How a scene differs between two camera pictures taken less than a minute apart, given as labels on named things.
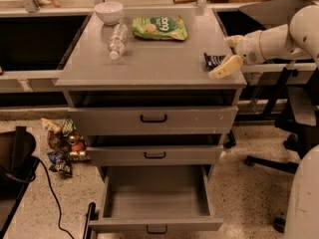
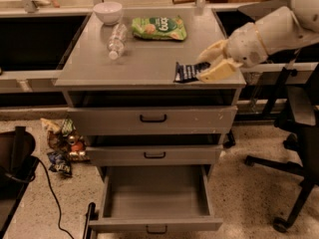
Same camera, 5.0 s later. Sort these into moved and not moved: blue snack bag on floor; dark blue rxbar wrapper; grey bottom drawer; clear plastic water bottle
Moved: dark blue rxbar wrapper
Not moved: grey bottom drawer; clear plastic water bottle; blue snack bag on floor
